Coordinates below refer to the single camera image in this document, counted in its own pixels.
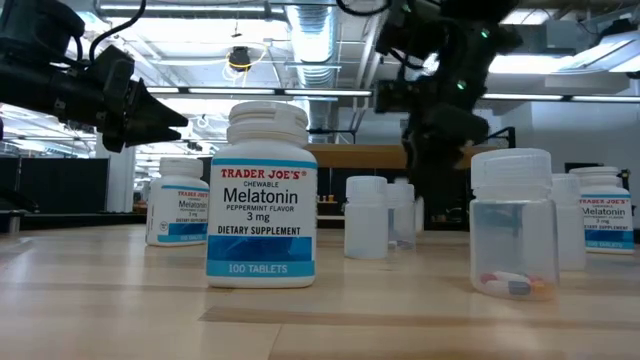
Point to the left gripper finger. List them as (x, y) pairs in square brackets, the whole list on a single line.
[(150, 136), (150, 112)]

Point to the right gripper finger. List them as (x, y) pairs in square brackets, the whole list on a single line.
[(445, 200)]

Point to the clear bottle with coloured pills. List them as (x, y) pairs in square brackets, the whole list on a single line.
[(514, 235), (402, 220)]

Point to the frosted plastic bottle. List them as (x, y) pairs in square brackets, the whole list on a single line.
[(366, 220), (570, 230)]

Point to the wooden shelf with black frame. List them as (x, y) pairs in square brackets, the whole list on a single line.
[(360, 156)]

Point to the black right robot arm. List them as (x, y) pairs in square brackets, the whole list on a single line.
[(465, 30)]

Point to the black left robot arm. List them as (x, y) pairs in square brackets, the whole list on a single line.
[(40, 90)]

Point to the black partition panel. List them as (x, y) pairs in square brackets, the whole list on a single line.
[(60, 185)]

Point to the long ceiling light strip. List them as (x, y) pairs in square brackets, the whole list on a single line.
[(260, 91), (560, 97)]

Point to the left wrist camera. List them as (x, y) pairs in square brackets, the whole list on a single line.
[(112, 65)]

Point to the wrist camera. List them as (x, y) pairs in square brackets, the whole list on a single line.
[(395, 96), (112, 65)]

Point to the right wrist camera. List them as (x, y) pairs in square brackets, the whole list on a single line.
[(395, 96)]

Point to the black aluminium table frame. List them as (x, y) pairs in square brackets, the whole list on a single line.
[(75, 220)]

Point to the silver ventilation duct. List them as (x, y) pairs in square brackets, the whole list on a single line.
[(312, 50)]

